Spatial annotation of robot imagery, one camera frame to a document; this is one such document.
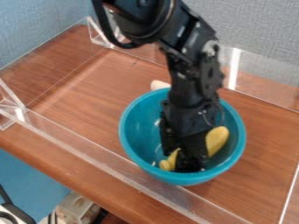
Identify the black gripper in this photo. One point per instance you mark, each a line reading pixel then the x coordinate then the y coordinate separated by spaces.
pixel 182 129

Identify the yellow toy banana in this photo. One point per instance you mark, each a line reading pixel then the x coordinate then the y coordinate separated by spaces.
pixel 215 140

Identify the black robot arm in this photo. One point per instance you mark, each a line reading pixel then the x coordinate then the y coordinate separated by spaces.
pixel 133 23

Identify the blue plastic bowl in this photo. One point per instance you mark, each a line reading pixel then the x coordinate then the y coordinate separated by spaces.
pixel 140 140

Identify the white toy object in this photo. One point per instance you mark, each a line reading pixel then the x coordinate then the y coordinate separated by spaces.
pixel 156 84

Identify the clear acrylic front barrier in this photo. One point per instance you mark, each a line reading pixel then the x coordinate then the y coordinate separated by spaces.
pixel 182 201

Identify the clear acrylic barrier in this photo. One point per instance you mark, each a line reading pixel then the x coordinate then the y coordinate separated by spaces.
pixel 182 201
pixel 252 75

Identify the clear acrylic back barrier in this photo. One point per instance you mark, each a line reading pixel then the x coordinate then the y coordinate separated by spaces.
pixel 252 75

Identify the white power strip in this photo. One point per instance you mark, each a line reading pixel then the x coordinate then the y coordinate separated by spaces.
pixel 74 210

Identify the black chair part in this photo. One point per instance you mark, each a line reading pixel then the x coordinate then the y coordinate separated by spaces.
pixel 10 214

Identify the clear acrylic corner bracket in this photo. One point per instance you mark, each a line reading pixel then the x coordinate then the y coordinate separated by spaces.
pixel 96 35

